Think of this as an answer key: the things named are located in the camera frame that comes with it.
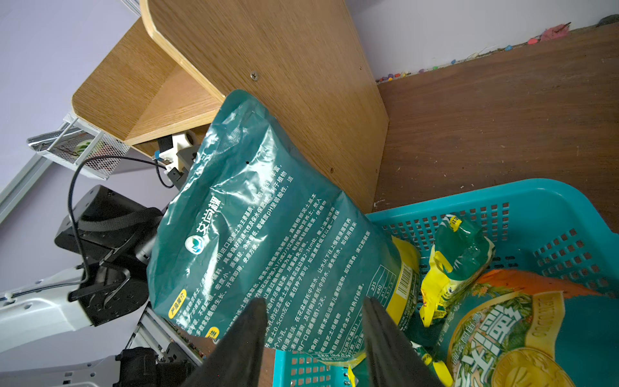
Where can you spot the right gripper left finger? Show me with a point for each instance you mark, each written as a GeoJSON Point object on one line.
{"type": "Point", "coordinates": [237, 359]}

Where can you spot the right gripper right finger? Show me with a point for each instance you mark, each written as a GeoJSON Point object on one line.
{"type": "Point", "coordinates": [391, 359]}

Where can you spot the teal orange soil bag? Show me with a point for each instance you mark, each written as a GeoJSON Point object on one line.
{"type": "Point", "coordinates": [515, 328]}

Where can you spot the yellow green packet shelf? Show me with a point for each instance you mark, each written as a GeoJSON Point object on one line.
{"type": "Point", "coordinates": [460, 253]}

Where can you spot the dark green yellow fertilizer bag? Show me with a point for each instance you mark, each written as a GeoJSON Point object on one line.
{"type": "Point", "coordinates": [256, 220]}

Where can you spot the teal plastic basket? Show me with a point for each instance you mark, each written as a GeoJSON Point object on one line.
{"type": "Point", "coordinates": [538, 226]}

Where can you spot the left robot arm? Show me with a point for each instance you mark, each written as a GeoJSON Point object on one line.
{"type": "Point", "coordinates": [114, 235]}

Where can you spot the wooden three-tier shelf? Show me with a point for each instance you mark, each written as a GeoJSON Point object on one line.
{"type": "Point", "coordinates": [176, 65]}

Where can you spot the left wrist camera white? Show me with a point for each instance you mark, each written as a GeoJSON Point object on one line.
{"type": "Point", "coordinates": [177, 152]}

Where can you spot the white wire basket left wall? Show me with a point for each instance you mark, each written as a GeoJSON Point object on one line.
{"type": "Point", "coordinates": [74, 141]}

